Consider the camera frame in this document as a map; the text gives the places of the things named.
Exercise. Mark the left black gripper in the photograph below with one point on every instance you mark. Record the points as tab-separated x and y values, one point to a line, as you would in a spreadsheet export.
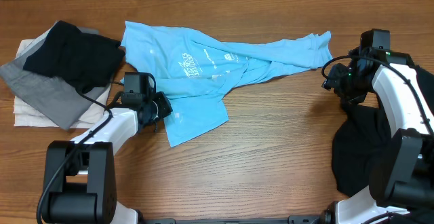
166	107

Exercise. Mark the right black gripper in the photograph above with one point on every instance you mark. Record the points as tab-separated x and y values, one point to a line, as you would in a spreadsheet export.
335	75

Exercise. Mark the light blue t-shirt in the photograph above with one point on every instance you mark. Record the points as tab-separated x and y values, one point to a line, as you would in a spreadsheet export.
196	71

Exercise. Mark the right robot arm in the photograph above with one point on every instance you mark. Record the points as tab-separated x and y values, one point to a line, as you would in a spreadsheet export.
402	183

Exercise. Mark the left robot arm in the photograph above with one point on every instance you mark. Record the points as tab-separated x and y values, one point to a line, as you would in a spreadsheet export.
79	183

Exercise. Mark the black garment pile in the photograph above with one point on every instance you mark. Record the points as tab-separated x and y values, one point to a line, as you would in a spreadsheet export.
362	140

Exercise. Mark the folded black garment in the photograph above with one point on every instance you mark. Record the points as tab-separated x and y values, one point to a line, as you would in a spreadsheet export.
83	60

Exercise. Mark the folded grey garment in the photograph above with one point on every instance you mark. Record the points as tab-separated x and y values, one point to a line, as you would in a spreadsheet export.
53	97

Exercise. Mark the folded white garment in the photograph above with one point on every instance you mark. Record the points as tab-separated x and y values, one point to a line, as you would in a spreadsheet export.
27	116

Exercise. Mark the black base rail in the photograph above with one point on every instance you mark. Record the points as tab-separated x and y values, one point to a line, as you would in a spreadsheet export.
294	219

